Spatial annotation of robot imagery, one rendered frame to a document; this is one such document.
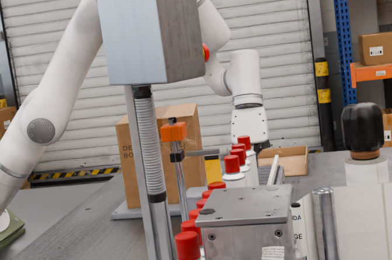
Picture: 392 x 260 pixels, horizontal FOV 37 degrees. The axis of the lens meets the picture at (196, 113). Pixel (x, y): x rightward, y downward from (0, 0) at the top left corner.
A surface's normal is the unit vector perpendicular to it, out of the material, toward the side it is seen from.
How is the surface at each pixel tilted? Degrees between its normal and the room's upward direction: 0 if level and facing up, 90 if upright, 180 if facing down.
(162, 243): 90
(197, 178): 90
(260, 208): 0
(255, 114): 67
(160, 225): 90
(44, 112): 81
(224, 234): 90
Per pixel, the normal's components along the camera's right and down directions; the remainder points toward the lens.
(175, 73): 0.69, 0.01
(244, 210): -0.13, -0.98
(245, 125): -0.23, -0.19
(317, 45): -0.16, 0.16
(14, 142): 0.33, -0.67
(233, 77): -0.82, -0.07
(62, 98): 0.47, 0.07
